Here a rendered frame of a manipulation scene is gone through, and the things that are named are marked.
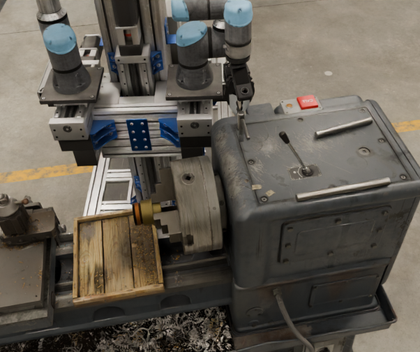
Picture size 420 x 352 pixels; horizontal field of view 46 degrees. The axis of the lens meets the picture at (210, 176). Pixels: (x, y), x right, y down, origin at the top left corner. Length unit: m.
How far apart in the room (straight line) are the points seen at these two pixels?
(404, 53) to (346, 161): 3.00
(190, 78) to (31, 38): 3.10
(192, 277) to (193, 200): 0.35
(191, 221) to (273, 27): 3.36
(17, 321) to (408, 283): 1.98
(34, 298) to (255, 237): 0.72
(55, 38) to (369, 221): 1.28
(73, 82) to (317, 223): 1.09
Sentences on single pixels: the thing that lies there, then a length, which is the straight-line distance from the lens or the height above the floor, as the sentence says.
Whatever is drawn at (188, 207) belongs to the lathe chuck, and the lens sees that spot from 1.51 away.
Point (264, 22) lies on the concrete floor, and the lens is 4.78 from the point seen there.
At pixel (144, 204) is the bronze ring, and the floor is 1.12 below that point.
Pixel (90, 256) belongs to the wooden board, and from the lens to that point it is 1.85.
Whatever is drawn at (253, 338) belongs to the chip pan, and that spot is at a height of 0.54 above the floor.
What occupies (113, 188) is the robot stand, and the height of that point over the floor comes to 0.21.
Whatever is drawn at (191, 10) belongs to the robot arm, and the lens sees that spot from 1.48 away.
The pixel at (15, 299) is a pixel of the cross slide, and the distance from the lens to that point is 1.73.
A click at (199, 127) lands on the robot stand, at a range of 1.95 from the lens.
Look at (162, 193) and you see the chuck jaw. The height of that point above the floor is 1.14.
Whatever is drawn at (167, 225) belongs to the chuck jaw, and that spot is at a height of 1.11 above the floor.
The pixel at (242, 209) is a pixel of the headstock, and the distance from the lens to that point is 1.44.
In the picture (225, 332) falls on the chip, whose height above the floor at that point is 0.56.
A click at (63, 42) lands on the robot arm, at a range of 1.98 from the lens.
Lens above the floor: 2.35
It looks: 46 degrees down
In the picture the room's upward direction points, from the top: 3 degrees counter-clockwise
